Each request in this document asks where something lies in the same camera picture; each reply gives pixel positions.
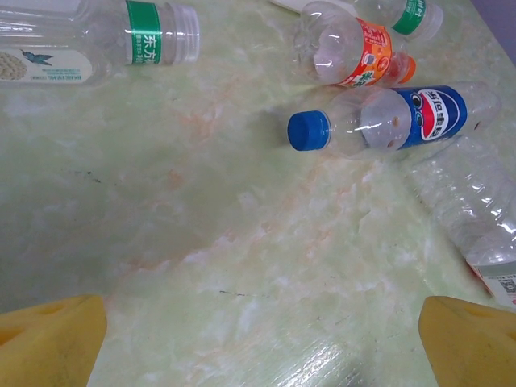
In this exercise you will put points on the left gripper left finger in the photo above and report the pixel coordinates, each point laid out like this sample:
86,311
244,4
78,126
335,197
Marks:
44,342

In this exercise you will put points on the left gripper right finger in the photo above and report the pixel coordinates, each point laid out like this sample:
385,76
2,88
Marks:
471,346

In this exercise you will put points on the bottle red white label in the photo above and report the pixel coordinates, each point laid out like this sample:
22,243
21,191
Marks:
475,209

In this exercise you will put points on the Pepsi bottle blue cap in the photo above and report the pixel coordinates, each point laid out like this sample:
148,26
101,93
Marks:
435,117

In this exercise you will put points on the large clear bottle green band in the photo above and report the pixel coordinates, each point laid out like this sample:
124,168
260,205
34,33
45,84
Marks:
80,32

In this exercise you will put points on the clear bottle orange label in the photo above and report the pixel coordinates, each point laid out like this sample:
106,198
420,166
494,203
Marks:
375,44

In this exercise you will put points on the clear bottle green label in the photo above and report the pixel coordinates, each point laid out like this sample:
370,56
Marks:
415,16

